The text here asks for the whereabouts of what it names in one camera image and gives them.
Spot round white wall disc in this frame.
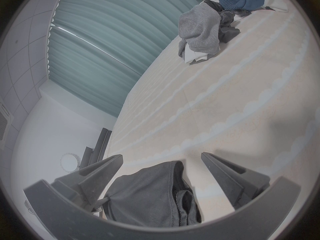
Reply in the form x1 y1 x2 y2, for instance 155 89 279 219
60 153 78 173

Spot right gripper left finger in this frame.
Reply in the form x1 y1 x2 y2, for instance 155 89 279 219
51 154 124 211

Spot black T-shirt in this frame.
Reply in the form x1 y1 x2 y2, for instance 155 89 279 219
103 160 202 228

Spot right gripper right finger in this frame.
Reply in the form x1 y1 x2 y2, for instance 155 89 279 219
201 152 271 208

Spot bed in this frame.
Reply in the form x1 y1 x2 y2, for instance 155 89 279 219
101 0 318 224

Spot pile of clothes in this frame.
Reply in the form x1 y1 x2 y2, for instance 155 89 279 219
178 0 241 65

